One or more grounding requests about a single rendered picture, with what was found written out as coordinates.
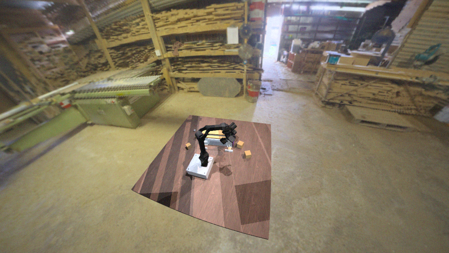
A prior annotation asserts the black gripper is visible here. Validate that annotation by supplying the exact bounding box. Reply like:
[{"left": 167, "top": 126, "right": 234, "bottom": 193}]
[{"left": 220, "top": 130, "right": 237, "bottom": 144}]

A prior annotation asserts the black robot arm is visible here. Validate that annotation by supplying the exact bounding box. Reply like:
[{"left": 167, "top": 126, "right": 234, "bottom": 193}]
[{"left": 195, "top": 122, "right": 237, "bottom": 167}]

